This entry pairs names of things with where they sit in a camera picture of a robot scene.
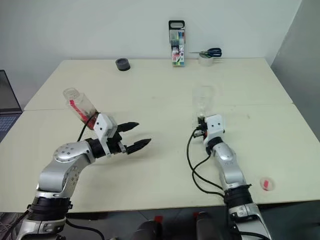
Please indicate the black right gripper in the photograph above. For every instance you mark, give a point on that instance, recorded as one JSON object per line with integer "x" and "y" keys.
{"x": 202, "y": 127}

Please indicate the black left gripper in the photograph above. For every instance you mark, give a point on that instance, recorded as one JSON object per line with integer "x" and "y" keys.
{"x": 116, "y": 146}

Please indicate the dark rounded shape red tip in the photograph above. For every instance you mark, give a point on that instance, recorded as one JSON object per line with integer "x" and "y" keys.
{"x": 147, "y": 231}

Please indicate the marker pen pack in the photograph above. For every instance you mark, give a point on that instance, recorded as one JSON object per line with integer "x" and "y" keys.
{"x": 177, "y": 47}

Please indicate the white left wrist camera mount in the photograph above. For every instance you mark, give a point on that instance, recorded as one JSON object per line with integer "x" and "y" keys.
{"x": 103, "y": 125}

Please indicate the clear bottle cap red mark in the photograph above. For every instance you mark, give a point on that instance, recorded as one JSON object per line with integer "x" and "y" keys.
{"x": 267, "y": 184}

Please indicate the dark grey laptop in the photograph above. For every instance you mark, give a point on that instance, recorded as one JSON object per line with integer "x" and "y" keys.
{"x": 8, "y": 95}

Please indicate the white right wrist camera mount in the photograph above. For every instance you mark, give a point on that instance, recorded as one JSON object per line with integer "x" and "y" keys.
{"x": 215, "y": 125}

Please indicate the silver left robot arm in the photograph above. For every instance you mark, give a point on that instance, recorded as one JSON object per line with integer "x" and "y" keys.
{"x": 65, "y": 155}

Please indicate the clear tape roll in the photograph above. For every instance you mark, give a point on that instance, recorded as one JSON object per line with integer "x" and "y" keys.
{"x": 206, "y": 61}

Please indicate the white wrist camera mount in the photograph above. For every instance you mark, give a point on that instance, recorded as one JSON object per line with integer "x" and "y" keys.
{"x": 215, "y": 125}
{"x": 103, "y": 125}

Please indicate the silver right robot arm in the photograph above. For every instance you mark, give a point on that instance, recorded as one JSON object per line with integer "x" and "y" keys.
{"x": 230, "y": 160}

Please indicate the clear bottle with red label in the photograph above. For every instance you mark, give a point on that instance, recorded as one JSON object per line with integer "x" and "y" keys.
{"x": 80, "y": 102}

